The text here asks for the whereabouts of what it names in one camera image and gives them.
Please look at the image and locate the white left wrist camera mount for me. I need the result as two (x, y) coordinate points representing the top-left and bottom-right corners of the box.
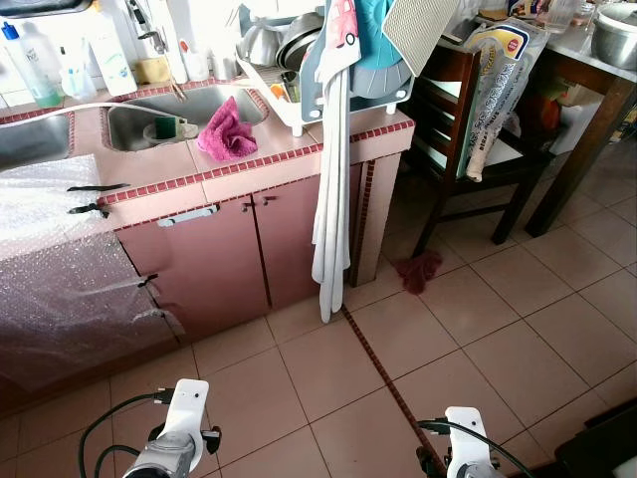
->
(159, 378), (212, 451)

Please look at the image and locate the dark wooden chair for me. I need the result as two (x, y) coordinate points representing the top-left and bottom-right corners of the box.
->
(402, 45), (554, 261)

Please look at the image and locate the green dish sponge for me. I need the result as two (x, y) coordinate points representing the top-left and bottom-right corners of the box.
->
(144, 116), (200, 142)

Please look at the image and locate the red rag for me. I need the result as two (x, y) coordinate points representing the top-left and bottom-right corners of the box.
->
(394, 250), (445, 296)

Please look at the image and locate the yellow sponge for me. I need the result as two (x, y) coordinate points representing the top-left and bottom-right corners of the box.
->
(133, 56), (171, 87)

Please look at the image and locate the dark hanging pan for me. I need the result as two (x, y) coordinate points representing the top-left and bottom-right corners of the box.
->
(0, 0), (67, 15)

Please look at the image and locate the dark steel plate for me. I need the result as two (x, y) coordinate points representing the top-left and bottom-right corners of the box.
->
(277, 12), (325, 73)

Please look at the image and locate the steel bowl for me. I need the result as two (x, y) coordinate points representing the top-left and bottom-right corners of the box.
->
(242, 22), (286, 68)

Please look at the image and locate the pink crumpled cloth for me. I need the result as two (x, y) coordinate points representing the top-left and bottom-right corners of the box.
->
(196, 97), (260, 162)

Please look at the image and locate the short black tape strip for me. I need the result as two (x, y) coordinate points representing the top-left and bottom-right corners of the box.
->
(67, 203), (109, 218)

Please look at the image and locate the teal cloth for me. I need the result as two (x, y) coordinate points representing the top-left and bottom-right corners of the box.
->
(357, 0), (405, 72)

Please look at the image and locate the dark wooden table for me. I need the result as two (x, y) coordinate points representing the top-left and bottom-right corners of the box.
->
(517, 38), (637, 239)

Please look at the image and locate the grey woven mat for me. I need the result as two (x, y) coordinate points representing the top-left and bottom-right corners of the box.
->
(383, 0), (462, 77)

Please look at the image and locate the white dish rack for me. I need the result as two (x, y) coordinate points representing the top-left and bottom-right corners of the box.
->
(235, 5), (420, 136)

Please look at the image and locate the clear bottle with blue cap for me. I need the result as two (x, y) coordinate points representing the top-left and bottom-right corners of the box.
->
(0, 20), (64, 109)

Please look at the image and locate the white cloth with pink car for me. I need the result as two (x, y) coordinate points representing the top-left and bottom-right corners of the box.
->
(318, 0), (360, 83)

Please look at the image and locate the long black tape strip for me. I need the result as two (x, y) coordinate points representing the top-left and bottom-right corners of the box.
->
(67, 182), (131, 194)

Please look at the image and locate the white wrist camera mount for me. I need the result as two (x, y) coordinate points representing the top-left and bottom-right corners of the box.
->
(445, 406), (496, 478)
(159, 378), (212, 451)

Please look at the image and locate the pink cabinet door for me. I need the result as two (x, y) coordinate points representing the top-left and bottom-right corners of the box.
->
(249, 164), (365, 311)
(112, 194), (272, 347)

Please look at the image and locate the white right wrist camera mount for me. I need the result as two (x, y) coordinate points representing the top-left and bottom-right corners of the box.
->
(445, 406), (496, 478)

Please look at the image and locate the black furniture piece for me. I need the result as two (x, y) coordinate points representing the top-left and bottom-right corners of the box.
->
(550, 396), (637, 478)

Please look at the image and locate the silver cabinet handle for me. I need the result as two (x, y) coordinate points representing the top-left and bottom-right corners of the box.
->
(156, 205), (219, 228)

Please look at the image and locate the white plastic bottle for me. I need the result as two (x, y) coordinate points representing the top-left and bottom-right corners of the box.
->
(84, 10), (139, 99)

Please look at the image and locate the clear cup with toothbrushes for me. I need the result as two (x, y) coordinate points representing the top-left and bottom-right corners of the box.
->
(57, 44), (99, 102)

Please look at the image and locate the long white hanging cloth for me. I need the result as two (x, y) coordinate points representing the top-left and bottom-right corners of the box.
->
(311, 58), (355, 326)

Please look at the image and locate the steel lever faucet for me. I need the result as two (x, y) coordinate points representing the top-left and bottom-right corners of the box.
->
(123, 0), (171, 57)

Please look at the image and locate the clear bubble wrap sheet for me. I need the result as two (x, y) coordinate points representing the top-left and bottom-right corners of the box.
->
(0, 154), (186, 391)

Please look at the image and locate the large steel pot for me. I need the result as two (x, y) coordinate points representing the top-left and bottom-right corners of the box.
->
(589, 3), (637, 70)

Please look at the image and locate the printed plastic bag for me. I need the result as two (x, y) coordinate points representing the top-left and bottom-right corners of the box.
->
(459, 20), (549, 183)

